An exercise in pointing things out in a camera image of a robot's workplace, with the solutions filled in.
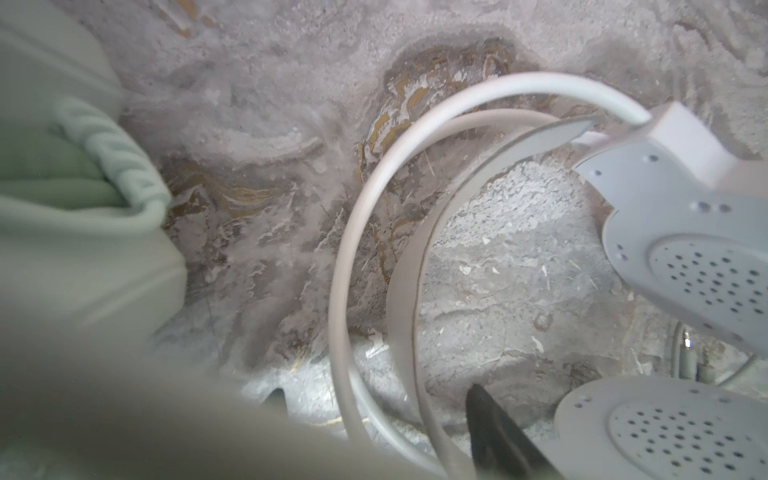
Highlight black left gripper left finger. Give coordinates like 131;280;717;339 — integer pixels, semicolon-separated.
263;388;288;417

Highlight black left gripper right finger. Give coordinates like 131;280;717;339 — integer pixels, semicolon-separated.
465;384;561;479

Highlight white headphones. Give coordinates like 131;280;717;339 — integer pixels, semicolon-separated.
328;71;768;480

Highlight mint green headphones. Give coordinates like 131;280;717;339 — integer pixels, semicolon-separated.
0;0;433;480

